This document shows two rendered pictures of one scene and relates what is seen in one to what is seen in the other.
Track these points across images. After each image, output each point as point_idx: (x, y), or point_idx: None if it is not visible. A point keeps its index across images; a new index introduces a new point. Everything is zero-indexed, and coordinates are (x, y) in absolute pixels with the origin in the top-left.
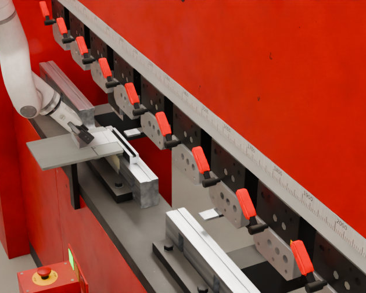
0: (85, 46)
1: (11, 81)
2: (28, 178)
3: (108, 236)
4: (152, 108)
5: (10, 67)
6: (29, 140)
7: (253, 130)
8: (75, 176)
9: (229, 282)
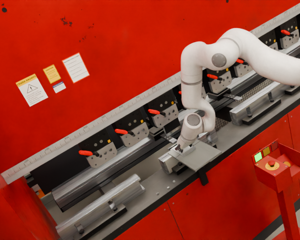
0: (155, 110)
1: (212, 107)
2: None
3: (237, 150)
4: (219, 73)
5: (206, 103)
6: None
7: (273, 11)
8: None
9: (272, 87)
